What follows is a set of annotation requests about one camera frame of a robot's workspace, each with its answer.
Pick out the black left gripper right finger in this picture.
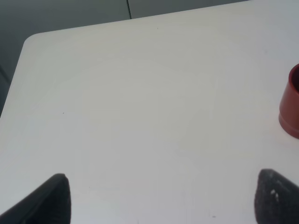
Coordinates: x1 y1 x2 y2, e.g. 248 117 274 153
254 169 299 224

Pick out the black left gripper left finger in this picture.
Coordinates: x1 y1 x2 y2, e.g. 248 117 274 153
0 174 71 224

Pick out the red plastic cup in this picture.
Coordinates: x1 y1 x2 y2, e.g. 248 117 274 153
278 64 299 139

